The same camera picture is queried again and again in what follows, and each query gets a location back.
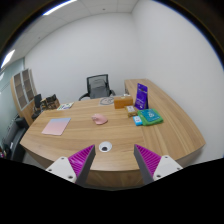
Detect orange tissue box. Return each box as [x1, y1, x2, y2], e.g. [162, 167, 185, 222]
[114, 96, 133, 109]

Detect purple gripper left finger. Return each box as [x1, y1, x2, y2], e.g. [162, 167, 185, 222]
[46, 145, 96, 186]

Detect white cable grommet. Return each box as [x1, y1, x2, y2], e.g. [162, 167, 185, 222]
[99, 141, 112, 152]

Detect round patterned coaster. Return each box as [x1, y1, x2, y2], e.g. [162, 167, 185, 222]
[99, 97, 114, 106]

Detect small beige box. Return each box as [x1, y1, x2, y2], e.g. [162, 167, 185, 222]
[125, 106, 137, 117]

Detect wooden bookshelf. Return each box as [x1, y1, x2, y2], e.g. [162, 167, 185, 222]
[10, 69, 37, 125]

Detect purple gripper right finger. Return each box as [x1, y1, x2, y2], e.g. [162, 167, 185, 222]
[134, 144, 182, 185]

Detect pink blue mouse pad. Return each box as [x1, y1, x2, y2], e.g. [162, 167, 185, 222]
[42, 118, 70, 136]

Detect pink computer mouse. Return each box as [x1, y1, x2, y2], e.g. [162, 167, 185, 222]
[92, 114, 108, 125]

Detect dark items on side cabinet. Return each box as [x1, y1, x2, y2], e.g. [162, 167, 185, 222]
[31, 94, 60, 120]

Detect green booklet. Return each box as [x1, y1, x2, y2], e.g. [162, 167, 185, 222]
[138, 109, 163, 126]

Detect black mesh office chair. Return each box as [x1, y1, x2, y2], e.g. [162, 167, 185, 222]
[79, 74, 115, 100]

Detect black chair at left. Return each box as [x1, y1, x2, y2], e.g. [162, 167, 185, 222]
[3, 117, 29, 162]

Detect colourful leaflet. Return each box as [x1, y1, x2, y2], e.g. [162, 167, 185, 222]
[57, 102, 74, 110]

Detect small blue card box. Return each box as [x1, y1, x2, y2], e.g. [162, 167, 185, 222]
[133, 116, 143, 126]

